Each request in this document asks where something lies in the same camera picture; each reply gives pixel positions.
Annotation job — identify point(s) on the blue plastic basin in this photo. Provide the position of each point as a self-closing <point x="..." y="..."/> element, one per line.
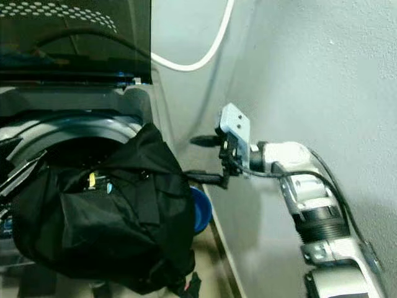
<point x="201" y="211"/>

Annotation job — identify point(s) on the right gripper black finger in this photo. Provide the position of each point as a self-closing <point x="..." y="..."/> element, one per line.
<point x="205" y="140"/>
<point x="211" y="179"/>

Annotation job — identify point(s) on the plain black garment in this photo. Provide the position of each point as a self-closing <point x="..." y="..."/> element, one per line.
<point x="118" y="230"/>

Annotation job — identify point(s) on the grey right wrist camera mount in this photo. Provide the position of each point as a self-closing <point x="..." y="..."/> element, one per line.
<point x="236" y="124"/>

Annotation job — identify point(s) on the grey top-load washing machine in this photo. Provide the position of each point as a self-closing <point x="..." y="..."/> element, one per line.
<point x="80" y="124"/>

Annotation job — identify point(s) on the dark tinted washer lid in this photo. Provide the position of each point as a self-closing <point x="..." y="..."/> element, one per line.
<point x="74" y="49"/>

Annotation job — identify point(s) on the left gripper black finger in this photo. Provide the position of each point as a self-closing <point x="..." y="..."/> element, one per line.
<point x="25" y="180"/>

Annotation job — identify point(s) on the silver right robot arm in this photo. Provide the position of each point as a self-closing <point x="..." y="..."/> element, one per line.
<point x="304" y="186"/>

